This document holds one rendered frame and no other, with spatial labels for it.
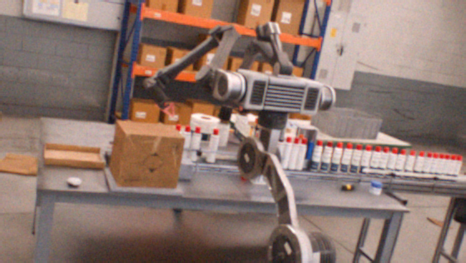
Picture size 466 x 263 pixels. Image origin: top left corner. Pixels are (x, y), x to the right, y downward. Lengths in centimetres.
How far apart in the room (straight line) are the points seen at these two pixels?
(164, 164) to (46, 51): 468
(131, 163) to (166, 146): 19
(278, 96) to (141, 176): 79
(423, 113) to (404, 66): 116
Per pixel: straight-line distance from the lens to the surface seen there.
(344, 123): 510
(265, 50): 279
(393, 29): 975
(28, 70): 714
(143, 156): 258
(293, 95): 238
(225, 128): 337
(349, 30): 861
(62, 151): 311
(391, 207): 328
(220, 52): 255
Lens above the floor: 176
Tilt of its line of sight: 12 degrees down
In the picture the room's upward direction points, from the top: 11 degrees clockwise
